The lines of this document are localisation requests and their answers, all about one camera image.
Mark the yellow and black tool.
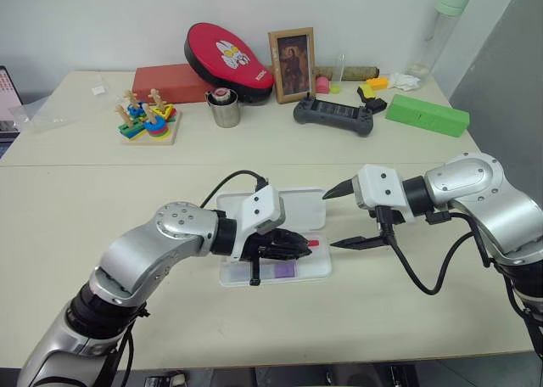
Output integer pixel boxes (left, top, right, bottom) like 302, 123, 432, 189
356, 84, 388, 115

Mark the red boxing pad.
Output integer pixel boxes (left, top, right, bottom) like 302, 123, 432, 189
183, 21, 276, 105

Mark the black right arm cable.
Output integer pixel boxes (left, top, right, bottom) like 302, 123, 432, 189
375, 206, 495, 295

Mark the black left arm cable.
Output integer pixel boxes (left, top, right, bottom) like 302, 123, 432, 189
199, 170, 269, 208

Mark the wooden shape stacking toy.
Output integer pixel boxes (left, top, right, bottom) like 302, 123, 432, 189
112, 87, 182, 147

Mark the wooden picture frame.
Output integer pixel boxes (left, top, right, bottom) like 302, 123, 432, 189
267, 26, 318, 104

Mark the white crumpled tissue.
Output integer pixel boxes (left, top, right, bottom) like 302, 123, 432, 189
388, 71, 421, 93

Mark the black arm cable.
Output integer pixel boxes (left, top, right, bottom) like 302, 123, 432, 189
375, 206, 495, 295
199, 170, 269, 208

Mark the brown rolled cylinder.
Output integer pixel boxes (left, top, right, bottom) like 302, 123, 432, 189
312, 64, 381, 82

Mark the stainless steel cup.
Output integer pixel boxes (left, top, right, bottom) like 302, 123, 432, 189
204, 88, 245, 129

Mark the grey handheld controller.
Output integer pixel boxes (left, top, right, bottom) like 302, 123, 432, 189
293, 93, 375, 138

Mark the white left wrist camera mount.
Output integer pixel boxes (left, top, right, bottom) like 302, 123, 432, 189
231, 186, 286, 261

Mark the clear plastic storage box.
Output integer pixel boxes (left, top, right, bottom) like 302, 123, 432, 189
215, 186, 333, 288

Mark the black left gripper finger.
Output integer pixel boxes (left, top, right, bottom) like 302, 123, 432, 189
271, 229, 311, 250
265, 245, 314, 261

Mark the clear plastic bag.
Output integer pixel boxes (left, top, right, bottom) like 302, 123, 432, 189
8, 93, 90, 134

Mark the red rectangular box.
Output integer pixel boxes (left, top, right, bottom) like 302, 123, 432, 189
132, 63, 213, 104

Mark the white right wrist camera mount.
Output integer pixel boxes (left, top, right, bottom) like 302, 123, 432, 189
353, 164, 416, 225

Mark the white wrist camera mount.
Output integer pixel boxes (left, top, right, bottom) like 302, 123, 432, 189
231, 186, 286, 261
353, 164, 416, 225

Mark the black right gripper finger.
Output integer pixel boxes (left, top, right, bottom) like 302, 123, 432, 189
322, 177, 357, 200
329, 233, 395, 250

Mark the laptop computer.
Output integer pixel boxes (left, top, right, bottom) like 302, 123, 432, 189
0, 65, 23, 161

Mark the green foam block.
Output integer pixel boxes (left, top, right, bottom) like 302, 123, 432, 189
384, 93, 471, 139

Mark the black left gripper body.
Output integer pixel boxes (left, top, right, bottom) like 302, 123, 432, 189
241, 229, 281, 287

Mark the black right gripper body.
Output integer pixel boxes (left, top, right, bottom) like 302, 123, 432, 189
367, 206, 407, 238

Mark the clear bottle with green cap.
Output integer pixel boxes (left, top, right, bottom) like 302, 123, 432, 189
405, 0, 473, 81

